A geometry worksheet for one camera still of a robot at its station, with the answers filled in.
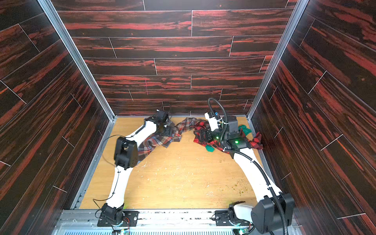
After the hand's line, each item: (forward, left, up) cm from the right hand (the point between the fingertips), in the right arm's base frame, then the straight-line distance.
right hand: (204, 127), depth 77 cm
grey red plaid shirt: (+1, +36, -21) cm, 41 cm away
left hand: (+14, +25, -24) cm, 37 cm away
